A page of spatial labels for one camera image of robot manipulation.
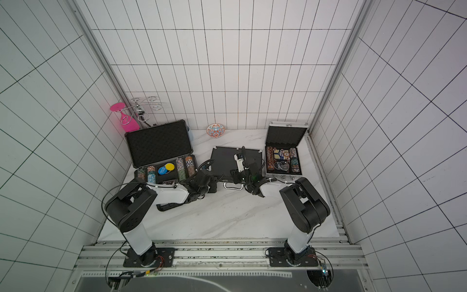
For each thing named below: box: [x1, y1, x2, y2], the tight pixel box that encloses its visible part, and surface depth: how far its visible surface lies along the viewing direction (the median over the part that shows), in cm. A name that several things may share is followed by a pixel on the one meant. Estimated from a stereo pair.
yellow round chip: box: [164, 163, 176, 171], surface depth 97 cm
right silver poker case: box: [263, 121, 309, 182], surface depth 102 cm
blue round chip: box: [157, 166, 168, 176], surface depth 97 cm
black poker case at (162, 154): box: [124, 119, 199, 185], surface depth 100 cm
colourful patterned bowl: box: [206, 122, 225, 139], surface depth 120 cm
